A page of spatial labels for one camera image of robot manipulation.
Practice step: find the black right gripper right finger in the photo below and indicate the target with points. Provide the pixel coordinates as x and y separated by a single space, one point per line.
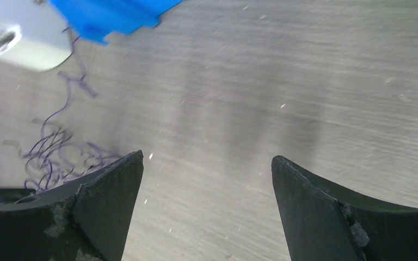
323 220

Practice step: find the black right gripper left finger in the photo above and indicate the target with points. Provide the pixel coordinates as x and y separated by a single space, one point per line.
84 219

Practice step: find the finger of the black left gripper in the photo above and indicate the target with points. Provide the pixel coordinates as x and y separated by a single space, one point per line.
14 194

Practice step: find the blue plastic bin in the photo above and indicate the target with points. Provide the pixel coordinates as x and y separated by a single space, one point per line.
95 19

